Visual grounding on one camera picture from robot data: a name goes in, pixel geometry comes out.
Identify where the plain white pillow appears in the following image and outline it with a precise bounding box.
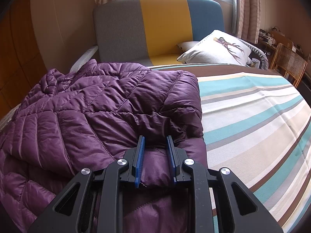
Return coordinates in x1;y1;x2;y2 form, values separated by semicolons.
177;41;200;51

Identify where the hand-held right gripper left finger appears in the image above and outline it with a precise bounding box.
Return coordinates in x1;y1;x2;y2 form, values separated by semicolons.
28;136;146;233

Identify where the rattan chair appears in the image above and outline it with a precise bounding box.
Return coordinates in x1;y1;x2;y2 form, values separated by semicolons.
270;43;308;88

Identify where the wooden wardrobe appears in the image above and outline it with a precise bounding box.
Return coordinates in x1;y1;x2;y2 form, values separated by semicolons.
0;0;49;119

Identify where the striped pink curtain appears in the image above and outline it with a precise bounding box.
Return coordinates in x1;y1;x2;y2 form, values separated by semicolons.
230;0;261;45

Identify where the purple quilted down jacket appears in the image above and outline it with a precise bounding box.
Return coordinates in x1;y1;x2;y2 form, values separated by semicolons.
0;62;207;233

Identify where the grey striped cushion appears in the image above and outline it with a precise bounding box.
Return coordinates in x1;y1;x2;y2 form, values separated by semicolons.
239;39;270;71

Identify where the grey yellow blue headboard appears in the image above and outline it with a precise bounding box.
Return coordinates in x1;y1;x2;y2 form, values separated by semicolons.
70;0;225;68

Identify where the dark low cabinet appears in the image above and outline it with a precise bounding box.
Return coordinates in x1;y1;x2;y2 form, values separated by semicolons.
294;71;311;95

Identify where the cluttered wooden desk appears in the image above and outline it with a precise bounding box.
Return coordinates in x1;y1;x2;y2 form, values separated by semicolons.
258;25;311;61

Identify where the bed with striped sheet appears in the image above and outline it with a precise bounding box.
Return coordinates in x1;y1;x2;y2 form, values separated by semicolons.
0;64;311;233

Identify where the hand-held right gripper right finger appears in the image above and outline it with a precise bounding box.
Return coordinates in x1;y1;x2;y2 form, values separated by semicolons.
166;136;283;233

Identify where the white pillow with deer print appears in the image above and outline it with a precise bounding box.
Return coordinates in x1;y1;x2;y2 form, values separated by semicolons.
176;30;252;66

